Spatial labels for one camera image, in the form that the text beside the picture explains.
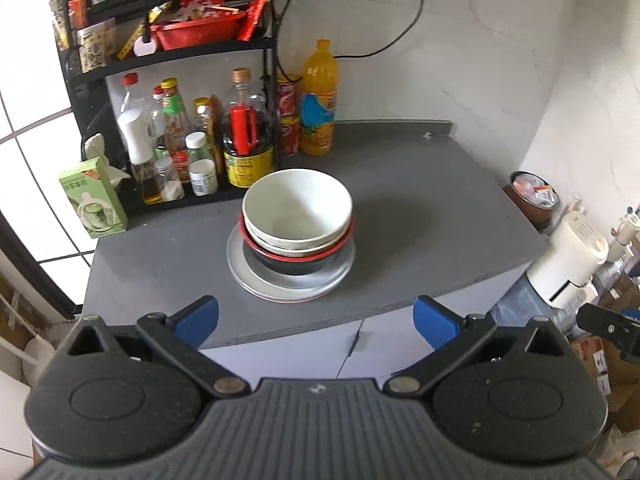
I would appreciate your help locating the green tissue box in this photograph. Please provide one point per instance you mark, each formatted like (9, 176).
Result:
(92, 200)

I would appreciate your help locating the red and black bowl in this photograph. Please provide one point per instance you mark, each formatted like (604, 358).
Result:
(300, 265)

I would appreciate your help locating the glass jar with grains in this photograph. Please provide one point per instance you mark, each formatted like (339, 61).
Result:
(95, 47)

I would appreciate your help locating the white air fryer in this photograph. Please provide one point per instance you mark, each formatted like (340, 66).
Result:
(565, 255)

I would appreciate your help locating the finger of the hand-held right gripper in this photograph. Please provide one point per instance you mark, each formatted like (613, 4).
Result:
(600, 322)

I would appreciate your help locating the orange juice bottle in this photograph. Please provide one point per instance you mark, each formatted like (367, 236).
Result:
(319, 110)

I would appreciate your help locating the white plate with grey print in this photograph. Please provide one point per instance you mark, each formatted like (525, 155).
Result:
(235, 255)

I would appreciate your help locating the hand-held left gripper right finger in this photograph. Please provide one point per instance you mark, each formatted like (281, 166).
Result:
(435, 327)

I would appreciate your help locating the white pill bottle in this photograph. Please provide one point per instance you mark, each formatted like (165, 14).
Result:
(203, 177)

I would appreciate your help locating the green label sauce bottle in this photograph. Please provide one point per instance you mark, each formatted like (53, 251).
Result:
(175, 115)

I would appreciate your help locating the brown pot with packets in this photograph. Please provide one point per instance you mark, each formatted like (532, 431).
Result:
(532, 205)

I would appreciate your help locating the white thermos jug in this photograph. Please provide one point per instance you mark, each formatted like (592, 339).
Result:
(627, 230)

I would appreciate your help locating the plain white bowl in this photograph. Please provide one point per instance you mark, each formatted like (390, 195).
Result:
(295, 205)

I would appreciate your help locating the yellow cap sauce bottle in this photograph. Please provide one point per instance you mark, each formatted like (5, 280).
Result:
(204, 115)

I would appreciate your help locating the cardboard boxes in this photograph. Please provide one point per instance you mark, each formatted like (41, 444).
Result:
(615, 385)

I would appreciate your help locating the black metal rack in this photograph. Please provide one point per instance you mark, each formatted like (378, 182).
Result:
(95, 100)

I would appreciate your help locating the clear bottle with red cap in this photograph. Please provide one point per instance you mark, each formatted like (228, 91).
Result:
(131, 95)

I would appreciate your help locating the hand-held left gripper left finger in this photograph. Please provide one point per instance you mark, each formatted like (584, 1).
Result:
(197, 317)

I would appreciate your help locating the small glass jar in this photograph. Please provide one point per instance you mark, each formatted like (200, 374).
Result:
(169, 182)

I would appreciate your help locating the red plastic basket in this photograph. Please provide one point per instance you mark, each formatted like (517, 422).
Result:
(200, 32)

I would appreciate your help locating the red soda can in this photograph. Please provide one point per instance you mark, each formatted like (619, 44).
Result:
(290, 137)
(289, 97)

